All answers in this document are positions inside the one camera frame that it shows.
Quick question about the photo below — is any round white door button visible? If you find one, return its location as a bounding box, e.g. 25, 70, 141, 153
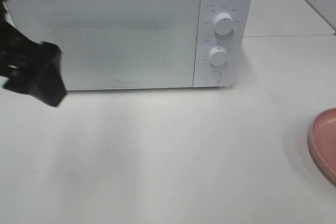
206, 71, 222, 84

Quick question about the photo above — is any white microwave door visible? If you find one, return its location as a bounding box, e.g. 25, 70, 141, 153
7, 0, 199, 90

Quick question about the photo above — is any pink round plate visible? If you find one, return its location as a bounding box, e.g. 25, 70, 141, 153
308, 108, 335, 185

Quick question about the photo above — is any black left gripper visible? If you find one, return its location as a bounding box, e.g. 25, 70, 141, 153
1, 3, 67, 107

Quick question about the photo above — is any white microwave knob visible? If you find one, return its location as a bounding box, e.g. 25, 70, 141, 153
213, 12, 235, 36
208, 47, 228, 67

